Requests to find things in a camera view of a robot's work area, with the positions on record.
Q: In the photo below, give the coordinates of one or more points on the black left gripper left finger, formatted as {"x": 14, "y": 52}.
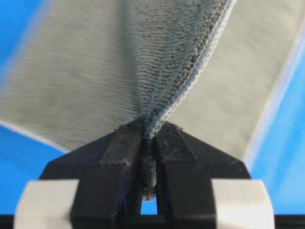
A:
{"x": 86, "y": 188}

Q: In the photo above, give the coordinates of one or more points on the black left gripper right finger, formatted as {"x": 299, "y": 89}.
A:
{"x": 206, "y": 188}

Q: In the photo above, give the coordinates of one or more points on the grey microfibre towel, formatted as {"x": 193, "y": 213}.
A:
{"x": 215, "y": 68}

